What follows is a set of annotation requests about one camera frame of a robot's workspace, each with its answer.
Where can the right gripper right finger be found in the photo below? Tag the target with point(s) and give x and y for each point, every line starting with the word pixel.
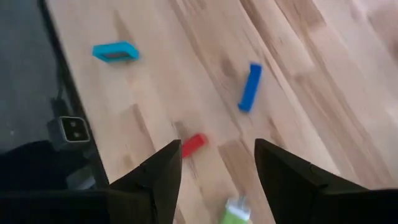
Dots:
pixel 289 186

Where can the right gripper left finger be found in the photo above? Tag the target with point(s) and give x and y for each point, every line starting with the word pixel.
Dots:
pixel 158 180

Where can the green charger white plug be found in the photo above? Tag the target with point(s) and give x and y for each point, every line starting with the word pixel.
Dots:
pixel 233 217

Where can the blue small rectangular block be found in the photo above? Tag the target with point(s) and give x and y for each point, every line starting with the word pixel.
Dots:
pixel 250 87

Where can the teal digital clock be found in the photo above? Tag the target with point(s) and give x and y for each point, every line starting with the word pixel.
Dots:
pixel 115 51

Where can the red small rectangular block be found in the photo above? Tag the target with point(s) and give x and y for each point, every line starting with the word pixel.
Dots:
pixel 193 144

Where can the grey table-edge camera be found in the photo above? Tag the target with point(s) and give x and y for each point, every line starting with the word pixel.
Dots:
pixel 74 129

